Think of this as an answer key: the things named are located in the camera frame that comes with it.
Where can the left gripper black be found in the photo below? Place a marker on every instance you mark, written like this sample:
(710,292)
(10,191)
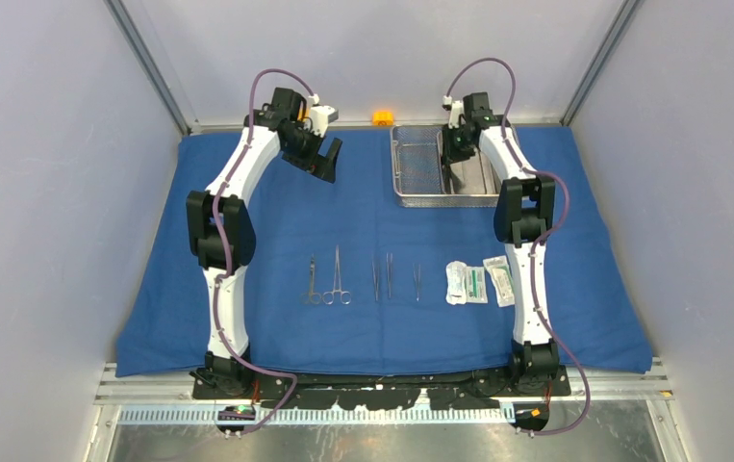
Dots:
(321,166)

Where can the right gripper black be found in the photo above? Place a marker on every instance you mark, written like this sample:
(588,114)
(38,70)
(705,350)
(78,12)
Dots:
(449,154)

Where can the wire mesh steel tray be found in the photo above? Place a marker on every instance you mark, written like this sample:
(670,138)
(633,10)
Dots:
(416,171)

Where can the blunt steel tweezers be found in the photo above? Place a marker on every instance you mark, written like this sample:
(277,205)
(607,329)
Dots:
(389,268)

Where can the blue surgical wrap cloth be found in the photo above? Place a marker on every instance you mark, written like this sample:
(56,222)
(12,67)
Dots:
(296,215)

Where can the steel forceps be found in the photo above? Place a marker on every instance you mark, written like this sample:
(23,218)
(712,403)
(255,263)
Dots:
(375,270)

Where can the white gauze roll packet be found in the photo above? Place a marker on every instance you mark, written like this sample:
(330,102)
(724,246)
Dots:
(456,283)

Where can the steel hemostat ring handles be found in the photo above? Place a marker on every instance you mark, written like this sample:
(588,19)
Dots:
(337,292)

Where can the pointed steel tweezers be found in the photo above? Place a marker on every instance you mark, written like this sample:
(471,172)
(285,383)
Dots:
(417,279)

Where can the green white sterile packet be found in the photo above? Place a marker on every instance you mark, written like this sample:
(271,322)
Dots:
(475,285)

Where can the thin steel tweezers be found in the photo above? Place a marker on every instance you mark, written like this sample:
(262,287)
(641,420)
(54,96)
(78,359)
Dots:
(454,173)

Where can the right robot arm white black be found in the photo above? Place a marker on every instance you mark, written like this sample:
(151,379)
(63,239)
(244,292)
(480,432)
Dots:
(523,215)

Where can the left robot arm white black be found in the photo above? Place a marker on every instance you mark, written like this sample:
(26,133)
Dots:
(221,233)

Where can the small orange toy block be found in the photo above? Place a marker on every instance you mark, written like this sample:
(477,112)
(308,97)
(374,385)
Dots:
(382,118)

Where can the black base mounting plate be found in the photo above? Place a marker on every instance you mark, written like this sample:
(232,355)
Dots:
(478,389)

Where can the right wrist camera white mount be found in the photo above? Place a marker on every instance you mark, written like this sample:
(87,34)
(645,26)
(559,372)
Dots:
(455,109)

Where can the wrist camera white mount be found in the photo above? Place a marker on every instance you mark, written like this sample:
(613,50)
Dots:
(318,116)
(455,109)

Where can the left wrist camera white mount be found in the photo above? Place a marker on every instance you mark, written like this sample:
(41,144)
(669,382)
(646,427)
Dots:
(318,116)

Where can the aluminium frame rail right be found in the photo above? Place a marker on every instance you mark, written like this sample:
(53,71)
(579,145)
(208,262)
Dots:
(614,34)

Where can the aluminium frame post left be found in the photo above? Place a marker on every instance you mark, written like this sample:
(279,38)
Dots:
(143,55)

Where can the aluminium front rail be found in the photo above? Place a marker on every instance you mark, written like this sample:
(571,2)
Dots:
(167,399)

